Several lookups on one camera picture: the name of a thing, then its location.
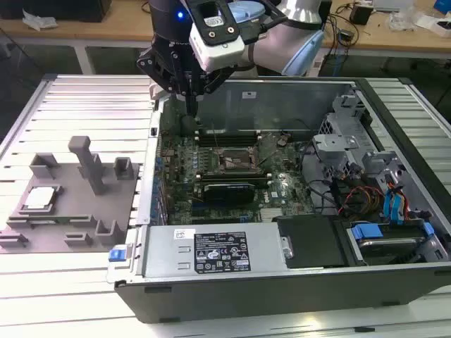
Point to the black plastic cover panel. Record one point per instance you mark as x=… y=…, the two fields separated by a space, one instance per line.
x=310 y=243

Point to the clear plastic bag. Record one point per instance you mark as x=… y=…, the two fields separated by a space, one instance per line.
x=401 y=17

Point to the small silver heatsink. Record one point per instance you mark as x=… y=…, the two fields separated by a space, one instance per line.
x=271 y=214

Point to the grey plastic parts rack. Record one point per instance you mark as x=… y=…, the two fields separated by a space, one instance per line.
x=70 y=211

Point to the silver green CPU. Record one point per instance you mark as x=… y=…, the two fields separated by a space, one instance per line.
x=39 y=199

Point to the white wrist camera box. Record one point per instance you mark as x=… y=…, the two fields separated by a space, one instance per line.
x=218 y=56

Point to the small black box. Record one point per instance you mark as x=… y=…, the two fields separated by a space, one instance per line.
x=360 y=14

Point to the wooden desk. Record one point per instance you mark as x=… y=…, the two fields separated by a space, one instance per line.
x=105 y=28

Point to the large black box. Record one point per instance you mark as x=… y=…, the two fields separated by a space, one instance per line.
x=53 y=8

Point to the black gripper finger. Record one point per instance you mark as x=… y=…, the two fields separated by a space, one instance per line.
x=153 y=67
x=216 y=81

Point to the black RAM slot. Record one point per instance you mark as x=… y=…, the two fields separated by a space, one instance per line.
x=232 y=173

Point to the blue plastic case latch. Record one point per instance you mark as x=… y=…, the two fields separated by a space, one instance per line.
x=117 y=254

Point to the blue box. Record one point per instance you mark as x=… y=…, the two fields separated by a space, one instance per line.
x=442 y=7

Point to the crumpled white wrapping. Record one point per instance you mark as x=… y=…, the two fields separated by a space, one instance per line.
x=38 y=21

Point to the black grey PC case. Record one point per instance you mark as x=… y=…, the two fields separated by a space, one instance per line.
x=246 y=299

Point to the grey power supply with label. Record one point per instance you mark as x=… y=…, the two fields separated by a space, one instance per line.
x=162 y=253

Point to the small grey adapter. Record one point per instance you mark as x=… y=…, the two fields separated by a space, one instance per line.
x=347 y=35

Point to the black graphics card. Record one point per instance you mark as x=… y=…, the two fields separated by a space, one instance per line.
x=229 y=193

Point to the hard disk in blue carrier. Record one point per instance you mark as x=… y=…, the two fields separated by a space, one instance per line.
x=368 y=232

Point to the grey metal disk bay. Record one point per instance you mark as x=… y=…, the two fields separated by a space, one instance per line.
x=334 y=144

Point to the green motherboard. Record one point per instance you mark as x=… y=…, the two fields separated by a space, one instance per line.
x=285 y=169

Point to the white cardboard box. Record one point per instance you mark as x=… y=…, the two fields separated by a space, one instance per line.
x=437 y=26

